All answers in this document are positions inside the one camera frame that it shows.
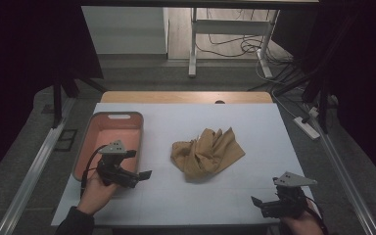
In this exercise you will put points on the person's left hand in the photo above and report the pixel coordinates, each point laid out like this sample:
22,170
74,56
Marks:
94,194

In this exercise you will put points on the white desk frame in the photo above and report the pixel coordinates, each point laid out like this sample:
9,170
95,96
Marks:
231,26

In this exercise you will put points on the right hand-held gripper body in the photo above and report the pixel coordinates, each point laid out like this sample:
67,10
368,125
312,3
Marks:
284,205

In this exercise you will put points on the black curtain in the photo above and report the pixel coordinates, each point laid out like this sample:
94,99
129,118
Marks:
29,49
372,81

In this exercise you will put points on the mustard yellow garment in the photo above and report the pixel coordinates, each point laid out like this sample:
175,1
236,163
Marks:
205,153

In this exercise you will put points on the black metal stand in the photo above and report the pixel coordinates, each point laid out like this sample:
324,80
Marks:
58,101
323,104

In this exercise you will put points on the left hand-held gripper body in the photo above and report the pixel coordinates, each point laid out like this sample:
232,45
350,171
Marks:
114,173

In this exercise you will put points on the wooden table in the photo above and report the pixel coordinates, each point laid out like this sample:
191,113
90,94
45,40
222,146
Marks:
176,97

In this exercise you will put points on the white power strip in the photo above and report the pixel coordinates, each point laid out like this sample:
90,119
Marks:
306,128

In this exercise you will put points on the pink basket with grey rim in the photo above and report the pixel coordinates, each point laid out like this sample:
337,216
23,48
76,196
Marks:
111,130

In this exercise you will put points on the aluminium floor rail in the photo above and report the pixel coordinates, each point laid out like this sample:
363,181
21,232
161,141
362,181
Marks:
36,166
342,169

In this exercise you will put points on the person's right hand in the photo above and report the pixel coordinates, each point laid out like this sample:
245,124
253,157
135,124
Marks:
303,225

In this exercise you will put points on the white wall cabinet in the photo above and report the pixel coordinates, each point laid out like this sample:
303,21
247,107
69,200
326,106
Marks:
124,29

